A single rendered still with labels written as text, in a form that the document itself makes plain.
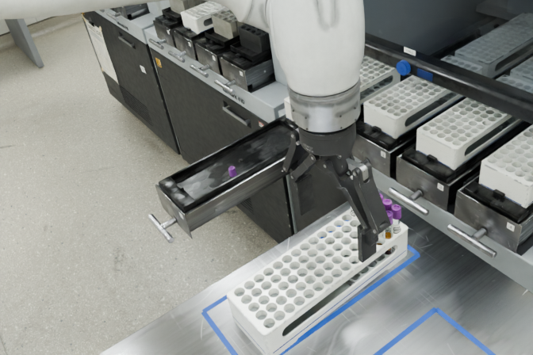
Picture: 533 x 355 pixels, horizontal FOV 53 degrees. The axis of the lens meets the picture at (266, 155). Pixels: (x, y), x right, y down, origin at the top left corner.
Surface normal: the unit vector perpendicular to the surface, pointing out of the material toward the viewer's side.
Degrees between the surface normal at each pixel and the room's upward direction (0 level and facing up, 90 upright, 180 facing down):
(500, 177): 90
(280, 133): 0
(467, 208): 90
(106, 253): 0
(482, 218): 90
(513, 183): 90
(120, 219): 0
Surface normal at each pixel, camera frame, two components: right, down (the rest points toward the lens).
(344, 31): 0.47, 0.43
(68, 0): 0.68, 0.58
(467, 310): -0.14, -0.79
